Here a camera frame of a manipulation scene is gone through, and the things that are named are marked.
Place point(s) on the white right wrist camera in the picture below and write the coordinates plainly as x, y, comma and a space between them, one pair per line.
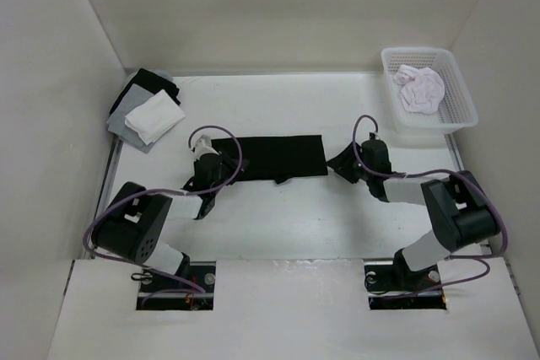
374, 136

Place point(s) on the crumpled pink tank top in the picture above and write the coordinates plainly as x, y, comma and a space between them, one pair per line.
421, 89

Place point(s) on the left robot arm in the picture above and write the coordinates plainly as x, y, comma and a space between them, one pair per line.
132, 231

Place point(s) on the black tank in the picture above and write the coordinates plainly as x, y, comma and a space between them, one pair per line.
277, 158
152, 81

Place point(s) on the folded black tank top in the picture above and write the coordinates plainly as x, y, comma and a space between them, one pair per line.
152, 81

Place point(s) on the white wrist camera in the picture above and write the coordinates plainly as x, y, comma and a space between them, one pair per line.
374, 136
203, 145

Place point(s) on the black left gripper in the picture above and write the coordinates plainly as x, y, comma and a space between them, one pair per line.
233, 165

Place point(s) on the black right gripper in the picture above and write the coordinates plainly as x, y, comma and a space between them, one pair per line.
343, 161

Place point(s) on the white plastic basket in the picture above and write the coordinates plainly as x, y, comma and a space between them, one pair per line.
457, 109

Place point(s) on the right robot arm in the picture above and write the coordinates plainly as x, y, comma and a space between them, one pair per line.
459, 212

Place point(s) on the folded white tank top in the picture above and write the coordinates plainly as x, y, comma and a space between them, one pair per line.
155, 117

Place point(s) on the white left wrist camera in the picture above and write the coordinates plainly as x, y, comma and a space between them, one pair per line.
203, 145

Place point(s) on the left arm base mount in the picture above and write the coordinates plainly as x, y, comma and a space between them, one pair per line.
159, 293

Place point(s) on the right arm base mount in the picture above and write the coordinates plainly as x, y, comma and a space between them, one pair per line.
387, 291

